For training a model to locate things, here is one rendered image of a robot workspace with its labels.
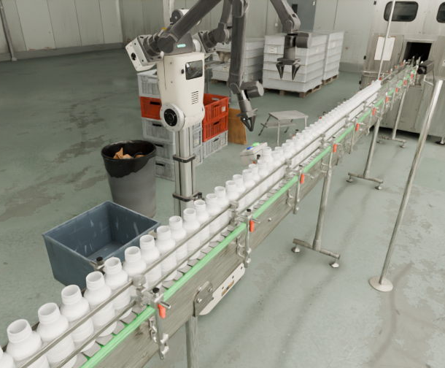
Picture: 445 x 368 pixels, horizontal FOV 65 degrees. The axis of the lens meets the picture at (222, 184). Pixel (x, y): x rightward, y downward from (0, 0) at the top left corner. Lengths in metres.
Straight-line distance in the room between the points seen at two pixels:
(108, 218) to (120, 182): 1.34
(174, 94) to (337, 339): 1.65
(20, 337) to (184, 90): 1.35
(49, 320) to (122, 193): 2.27
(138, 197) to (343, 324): 1.82
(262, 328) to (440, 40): 4.43
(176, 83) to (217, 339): 1.44
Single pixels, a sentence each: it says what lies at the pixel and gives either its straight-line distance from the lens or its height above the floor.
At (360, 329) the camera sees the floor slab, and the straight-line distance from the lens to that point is 2.42.
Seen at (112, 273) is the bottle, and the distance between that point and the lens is 0.90.
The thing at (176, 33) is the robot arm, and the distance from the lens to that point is 1.61.
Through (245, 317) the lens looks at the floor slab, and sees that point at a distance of 2.33.
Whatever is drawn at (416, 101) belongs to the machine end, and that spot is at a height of 0.56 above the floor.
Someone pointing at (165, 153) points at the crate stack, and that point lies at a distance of 3.79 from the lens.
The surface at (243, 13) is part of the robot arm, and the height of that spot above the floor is 1.69.
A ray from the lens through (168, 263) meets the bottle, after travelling 1.03.
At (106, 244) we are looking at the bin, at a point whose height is 0.74.
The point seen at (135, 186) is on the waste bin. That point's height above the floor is 0.38.
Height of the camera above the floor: 1.72
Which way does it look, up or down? 27 degrees down
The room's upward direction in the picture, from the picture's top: 1 degrees clockwise
